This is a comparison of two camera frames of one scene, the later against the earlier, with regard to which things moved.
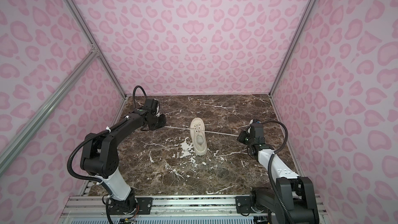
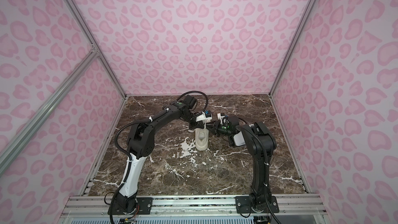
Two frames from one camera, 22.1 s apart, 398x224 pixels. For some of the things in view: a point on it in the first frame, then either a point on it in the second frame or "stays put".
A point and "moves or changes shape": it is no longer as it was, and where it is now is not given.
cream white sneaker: [199, 137] moves or changes shape
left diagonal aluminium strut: [13, 143] stays put
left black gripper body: [157, 122] -> [192, 121]
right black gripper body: [246, 138] -> [222, 130]
